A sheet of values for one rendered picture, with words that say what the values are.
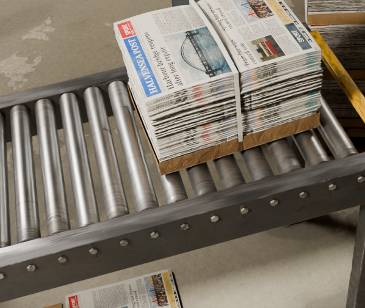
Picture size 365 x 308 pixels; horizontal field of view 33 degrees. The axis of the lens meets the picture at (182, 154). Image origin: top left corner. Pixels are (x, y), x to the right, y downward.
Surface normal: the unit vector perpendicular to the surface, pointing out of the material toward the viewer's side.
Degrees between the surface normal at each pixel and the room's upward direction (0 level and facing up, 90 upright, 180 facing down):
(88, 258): 90
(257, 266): 0
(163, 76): 2
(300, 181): 0
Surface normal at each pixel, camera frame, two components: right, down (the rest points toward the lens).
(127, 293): -0.14, -0.68
